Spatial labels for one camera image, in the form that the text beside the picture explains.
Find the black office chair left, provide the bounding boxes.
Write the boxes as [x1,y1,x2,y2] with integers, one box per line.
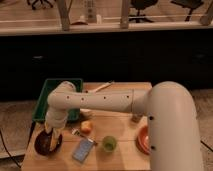
[26,0,53,10]

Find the wooden spatula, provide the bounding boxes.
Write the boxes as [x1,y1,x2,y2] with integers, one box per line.
[86,81,114,93]

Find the small silver utensil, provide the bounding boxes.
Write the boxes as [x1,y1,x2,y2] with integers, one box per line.
[71,128,98,146]

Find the orange red plate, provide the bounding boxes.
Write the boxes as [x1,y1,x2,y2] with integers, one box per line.
[136,125,150,155]

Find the green plastic tray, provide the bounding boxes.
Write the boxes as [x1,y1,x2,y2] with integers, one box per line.
[32,78,83,123]

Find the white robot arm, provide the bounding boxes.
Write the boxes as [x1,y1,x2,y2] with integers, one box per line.
[45,81,204,171]

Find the small green cup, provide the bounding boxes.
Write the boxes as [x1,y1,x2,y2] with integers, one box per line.
[102,136,117,152]

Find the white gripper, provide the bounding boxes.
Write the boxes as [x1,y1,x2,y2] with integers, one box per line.
[45,111,66,133]

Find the dark purple bowl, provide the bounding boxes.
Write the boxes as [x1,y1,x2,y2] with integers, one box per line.
[34,130,62,156]

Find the blue rectangular sponge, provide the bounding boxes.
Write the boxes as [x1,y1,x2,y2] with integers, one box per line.
[72,139,93,163]

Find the black office chair right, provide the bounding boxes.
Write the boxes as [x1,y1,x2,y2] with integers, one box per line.
[171,0,204,22]

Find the dark brown cup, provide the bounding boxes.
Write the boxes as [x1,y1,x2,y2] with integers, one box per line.
[131,114,143,123]

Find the orange round fruit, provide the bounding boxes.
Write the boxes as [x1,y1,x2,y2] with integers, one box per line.
[80,121,93,134]

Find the black cable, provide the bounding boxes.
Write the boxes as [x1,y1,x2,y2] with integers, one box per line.
[0,129,22,169]

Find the black office chair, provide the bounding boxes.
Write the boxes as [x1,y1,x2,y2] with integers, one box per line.
[26,0,53,10]
[129,0,158,23]
[171,0,204,22]

